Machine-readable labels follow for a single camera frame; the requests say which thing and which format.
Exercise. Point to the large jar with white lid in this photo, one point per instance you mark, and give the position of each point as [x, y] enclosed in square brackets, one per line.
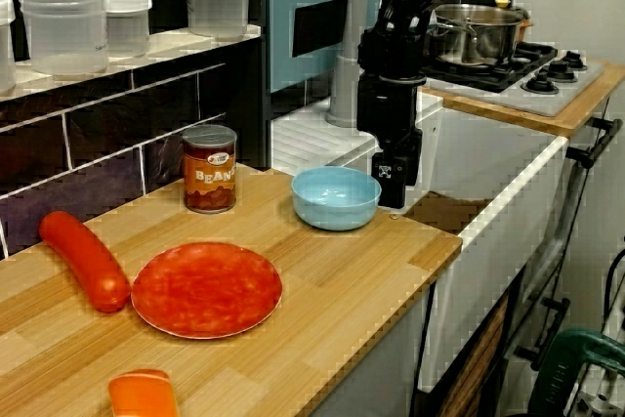
[217, 2]

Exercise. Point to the green metal clamp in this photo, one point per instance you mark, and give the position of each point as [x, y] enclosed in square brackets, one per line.
[561, 368]

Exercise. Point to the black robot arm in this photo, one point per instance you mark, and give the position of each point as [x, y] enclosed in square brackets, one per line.
[405, 21]

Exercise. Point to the black stove knob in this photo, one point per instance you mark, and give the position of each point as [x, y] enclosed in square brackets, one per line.
[539, 86]
[556, 70]
[575, 60]

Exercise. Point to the small jar with white lid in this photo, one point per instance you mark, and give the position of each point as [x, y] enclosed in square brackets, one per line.
[129, 21]

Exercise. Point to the white toy sink unit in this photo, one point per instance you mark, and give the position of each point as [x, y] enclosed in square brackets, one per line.
[488, 251]

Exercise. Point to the teal plastic bin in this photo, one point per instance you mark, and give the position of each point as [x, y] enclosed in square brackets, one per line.
[283, 21]

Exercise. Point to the clear plastic jar without lid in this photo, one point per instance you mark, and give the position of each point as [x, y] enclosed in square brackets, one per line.
[63, 31]

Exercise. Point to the plastic jar with white lid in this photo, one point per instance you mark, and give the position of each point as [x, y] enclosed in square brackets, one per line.
[5, 46]

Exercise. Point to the grey toy faucet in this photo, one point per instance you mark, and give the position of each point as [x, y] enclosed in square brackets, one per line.
[359, 7]

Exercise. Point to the light blue bowl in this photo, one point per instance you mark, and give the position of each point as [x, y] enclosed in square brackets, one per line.
[337, 202]

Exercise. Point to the red plate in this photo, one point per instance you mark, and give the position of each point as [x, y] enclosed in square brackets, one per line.
[205, 290]

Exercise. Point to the grey toy stove top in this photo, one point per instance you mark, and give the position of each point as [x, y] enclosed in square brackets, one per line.
[561, 97]

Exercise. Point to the steel cooking pot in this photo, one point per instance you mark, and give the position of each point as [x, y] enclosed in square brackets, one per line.
[483, 36]

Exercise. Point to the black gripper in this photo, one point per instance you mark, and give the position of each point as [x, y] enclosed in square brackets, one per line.
[386, 104]

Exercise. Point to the red toy sausage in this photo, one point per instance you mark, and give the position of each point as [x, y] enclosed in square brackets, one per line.
[83, 256]

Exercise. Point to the orange and white toy sushi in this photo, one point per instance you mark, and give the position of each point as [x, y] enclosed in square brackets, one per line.
[141, 397]

